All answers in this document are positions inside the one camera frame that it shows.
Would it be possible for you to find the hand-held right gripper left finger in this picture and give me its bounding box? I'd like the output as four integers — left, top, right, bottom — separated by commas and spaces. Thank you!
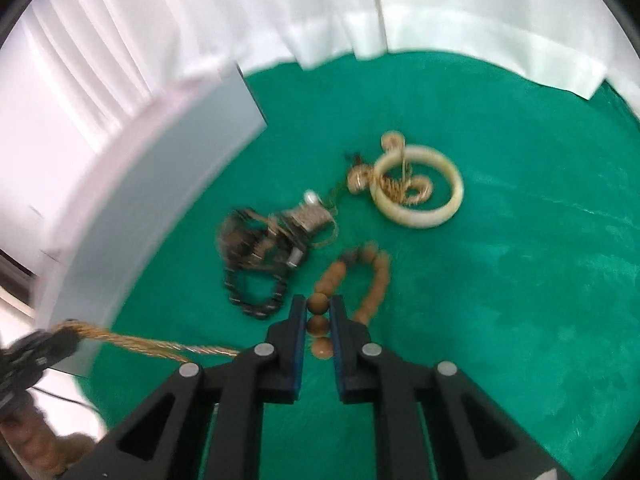
60, 294, 307, 480

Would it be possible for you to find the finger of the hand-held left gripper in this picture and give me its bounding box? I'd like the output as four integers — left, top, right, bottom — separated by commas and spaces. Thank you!
0, 329, 82, 417

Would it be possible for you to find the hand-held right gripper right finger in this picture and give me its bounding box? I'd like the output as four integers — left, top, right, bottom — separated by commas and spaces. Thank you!
330, 294, 576, 480

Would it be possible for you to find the brown wooden bead bracelet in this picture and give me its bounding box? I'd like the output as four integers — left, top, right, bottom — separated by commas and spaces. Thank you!
306, 242, 392, 361

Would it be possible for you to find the gold rope necklace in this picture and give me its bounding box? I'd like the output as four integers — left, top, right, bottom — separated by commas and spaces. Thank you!
50, 321, 242, 362

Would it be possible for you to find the white cardboard box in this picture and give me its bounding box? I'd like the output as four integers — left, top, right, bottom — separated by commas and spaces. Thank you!
30, 62, 269, 377

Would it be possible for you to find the person's left forearm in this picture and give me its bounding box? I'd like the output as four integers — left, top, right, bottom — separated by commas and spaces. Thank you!
0, 400, 103, 479

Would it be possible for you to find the gold beaded earring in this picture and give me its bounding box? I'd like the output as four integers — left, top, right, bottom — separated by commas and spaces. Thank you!
330, 149, 375, 211

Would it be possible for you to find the green velvet cloth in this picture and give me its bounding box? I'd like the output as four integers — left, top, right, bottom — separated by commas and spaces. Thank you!
75, 50, 640, 480

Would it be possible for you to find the cream bangle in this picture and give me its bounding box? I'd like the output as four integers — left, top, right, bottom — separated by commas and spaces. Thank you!
370, 145, 465, 230

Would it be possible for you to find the white curtain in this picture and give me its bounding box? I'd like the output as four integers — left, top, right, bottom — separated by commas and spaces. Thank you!
0, 0, 628, 281

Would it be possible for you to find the black bead bracelet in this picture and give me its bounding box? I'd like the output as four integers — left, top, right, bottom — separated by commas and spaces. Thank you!
223, 265, 292, 321

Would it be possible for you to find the silver mesh bracelet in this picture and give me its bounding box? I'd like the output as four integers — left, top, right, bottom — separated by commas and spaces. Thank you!
280, 189, 341, 248

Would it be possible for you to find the thin gold chain necklace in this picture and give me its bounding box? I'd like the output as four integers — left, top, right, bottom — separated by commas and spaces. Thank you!
377, 131, 435, 207

